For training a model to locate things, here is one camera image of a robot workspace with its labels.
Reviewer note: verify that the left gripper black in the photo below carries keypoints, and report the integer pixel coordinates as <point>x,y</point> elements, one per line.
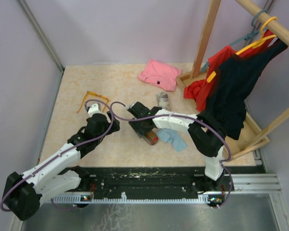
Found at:
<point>115,126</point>

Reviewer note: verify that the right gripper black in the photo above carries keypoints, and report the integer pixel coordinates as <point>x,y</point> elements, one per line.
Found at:
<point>139,131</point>

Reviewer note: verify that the brown striped glasses case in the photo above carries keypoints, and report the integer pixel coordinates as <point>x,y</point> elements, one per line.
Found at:
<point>151,138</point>

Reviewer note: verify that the light blue cloth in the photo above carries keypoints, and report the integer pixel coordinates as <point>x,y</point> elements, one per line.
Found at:
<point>171,136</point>

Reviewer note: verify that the map print glasses case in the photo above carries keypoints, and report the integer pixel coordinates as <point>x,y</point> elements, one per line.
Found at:
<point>163,101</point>

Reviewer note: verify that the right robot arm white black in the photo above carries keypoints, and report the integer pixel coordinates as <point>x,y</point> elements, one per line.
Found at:
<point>207,135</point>

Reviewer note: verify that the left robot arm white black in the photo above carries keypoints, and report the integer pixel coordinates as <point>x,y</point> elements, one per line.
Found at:
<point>25,193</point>

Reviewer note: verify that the orange sunglasses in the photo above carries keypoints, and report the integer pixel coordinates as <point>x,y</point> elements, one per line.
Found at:
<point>90,96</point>

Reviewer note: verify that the folded pink shirt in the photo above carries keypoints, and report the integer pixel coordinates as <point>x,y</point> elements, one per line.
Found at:
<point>160,75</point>

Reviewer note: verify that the red shirt hanging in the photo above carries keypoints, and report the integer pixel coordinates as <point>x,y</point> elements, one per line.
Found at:
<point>199,90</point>

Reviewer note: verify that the dark navy shirt hanging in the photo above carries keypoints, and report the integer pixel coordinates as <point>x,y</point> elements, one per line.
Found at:
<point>234,81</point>

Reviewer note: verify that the teal hanger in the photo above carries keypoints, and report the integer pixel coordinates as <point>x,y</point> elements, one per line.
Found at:
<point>246,37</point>

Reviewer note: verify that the yellow hanger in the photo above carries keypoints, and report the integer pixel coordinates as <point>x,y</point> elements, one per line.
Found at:
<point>254,45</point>

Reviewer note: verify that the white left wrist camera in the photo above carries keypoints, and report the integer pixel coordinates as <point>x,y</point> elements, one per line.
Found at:
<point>94,109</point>

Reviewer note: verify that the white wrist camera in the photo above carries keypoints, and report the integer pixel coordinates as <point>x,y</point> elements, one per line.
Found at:
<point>131,106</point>
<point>94,109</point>

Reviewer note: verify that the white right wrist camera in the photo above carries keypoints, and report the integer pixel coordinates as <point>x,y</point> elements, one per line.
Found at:
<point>131,106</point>

